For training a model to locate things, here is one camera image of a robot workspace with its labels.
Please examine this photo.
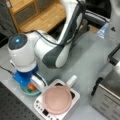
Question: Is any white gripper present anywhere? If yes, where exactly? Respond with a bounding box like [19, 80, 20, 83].
[30, 74, 46, 92]

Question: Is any orange toy carrot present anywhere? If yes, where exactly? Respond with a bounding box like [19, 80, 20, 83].
[28, 84, 36, 91]

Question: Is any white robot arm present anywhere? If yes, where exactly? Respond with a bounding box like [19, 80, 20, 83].
[8, 0, 86, 90]

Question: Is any white induction cooker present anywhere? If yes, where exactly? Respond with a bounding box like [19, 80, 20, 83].
[34, 76, 80, 120]

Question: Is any wooden cabinet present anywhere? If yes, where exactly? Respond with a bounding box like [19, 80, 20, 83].
[5, 0, 66, 32]

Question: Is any silver toaster oven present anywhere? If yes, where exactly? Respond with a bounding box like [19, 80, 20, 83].
[91, 44, 120, 120]

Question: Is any pink pan with white handle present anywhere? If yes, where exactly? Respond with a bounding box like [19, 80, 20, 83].
[42, 75, 77, 115]

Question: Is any black cable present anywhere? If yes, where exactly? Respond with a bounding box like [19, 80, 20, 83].
[0, 64, 16, 76]

